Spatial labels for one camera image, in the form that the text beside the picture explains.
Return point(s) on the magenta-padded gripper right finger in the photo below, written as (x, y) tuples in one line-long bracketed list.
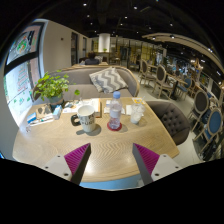
[(146, 160)]

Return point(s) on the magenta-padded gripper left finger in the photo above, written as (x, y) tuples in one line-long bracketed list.
[(77, 160)]

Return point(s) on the clear blue-capped water bottle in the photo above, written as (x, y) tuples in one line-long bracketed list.
[(115, 113)]

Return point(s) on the flat round red coaster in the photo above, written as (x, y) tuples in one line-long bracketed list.
[(109, 127)]

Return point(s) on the grey tufted armchair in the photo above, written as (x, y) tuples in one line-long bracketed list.
[(170, 120)]

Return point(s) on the clear plastic cup with straw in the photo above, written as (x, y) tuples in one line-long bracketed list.
[(137, 113)]

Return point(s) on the small light blue carton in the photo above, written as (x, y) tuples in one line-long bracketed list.
[(57, 112)]

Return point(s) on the printed paper menu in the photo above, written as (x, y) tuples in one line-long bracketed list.
[(93, 104)]

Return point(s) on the yellow square card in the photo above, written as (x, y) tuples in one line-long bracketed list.
[(138, 100)]

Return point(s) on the flat blue card box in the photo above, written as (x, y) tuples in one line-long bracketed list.
[(31, 118)]

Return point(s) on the group of dining chairs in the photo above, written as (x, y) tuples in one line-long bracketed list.
[(200, 106)]

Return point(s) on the green potted plant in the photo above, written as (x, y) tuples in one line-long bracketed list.
[(52, 86)]

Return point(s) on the grey wood-framed sofa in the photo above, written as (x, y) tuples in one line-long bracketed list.
[(80, 78)]

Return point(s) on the grey chevron pillow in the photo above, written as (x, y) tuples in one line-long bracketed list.
[(108, 80)]

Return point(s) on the person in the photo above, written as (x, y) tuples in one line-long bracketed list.
[(92, 60)]

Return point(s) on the group of ceiling lights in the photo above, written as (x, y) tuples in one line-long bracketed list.
[(133, 16)]

